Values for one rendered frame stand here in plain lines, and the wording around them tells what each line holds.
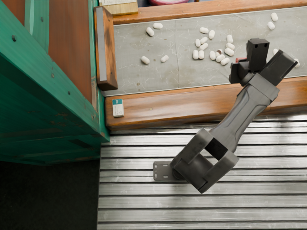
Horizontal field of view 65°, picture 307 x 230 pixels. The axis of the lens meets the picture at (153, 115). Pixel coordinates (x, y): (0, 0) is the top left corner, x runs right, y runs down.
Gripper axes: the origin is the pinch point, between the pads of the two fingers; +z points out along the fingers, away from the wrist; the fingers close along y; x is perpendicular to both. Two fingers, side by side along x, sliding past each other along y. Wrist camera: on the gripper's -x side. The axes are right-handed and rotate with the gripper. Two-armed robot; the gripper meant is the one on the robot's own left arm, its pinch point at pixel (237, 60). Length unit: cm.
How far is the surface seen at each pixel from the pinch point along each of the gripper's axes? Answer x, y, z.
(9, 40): -25, 46, -43
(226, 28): -3.8, -3.4, 22.9
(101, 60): -3.6, 44.6, 3.3
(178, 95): 11.4, 19.5, 0.8
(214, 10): -10.2, 0.8, 26.7
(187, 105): 14.1, 16.9, -2.4
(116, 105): 11.2, 41.8, -2.3
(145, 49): -0.3, 29.7, 18.4
